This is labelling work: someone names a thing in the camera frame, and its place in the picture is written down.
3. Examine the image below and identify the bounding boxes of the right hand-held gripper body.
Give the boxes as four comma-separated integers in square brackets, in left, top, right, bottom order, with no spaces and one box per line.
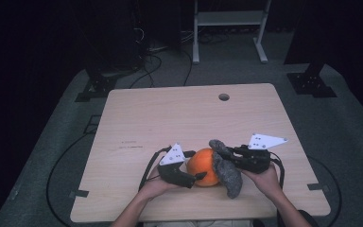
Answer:
[233,132,289,174]

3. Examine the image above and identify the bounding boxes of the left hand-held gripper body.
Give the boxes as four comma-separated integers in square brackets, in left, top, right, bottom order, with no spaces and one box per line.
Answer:
[157,143,199,189]

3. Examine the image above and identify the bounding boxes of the orange plush toy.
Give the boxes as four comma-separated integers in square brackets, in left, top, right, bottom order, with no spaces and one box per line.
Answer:
[186,148,221,187]

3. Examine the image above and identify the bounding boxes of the grey fluffy cloth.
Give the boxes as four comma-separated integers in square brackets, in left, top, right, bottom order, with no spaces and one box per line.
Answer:
[208,139,244,200]

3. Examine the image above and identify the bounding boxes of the person's left hand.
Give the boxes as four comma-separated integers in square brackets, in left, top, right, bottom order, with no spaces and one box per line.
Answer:
[138,165,179,201]

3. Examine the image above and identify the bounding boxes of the person's right hand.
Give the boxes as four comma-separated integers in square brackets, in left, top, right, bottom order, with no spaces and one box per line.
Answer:
[242,164,283,200]

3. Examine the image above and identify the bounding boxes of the black tape strip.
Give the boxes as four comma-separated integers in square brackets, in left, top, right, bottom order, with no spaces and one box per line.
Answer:
[68,189,90,199]
[306,183,330,193]

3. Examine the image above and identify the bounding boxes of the black stand base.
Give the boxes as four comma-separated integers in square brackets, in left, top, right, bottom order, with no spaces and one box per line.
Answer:
[74,62,121,103]
[285,61,338,98]

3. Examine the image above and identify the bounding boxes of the black equipment tower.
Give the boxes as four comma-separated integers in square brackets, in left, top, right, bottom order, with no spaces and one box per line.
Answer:
[138,0,182,53]

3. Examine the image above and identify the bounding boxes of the left hand-held gripper cable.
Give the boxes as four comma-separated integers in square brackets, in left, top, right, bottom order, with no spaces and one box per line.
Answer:
[138,145,173,192]

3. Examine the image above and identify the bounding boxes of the hand-held gripper cable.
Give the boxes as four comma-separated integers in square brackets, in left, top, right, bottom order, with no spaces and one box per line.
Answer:
[268,151,286,190]
[138,145,173,192]

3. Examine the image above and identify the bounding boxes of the right hand-held gripper cable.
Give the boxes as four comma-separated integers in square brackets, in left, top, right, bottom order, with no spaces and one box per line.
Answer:
[268,151,286,190]

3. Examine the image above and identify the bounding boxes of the black floor cable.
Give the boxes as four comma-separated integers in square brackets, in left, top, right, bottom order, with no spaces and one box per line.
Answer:
[45,131,93,227]
[308,155,343,226]
[129,53,164,89]
[182,49,194,87]

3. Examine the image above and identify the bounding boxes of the white metal stand frame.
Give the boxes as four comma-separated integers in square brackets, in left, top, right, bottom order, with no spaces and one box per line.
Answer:
[192,0,272,65]

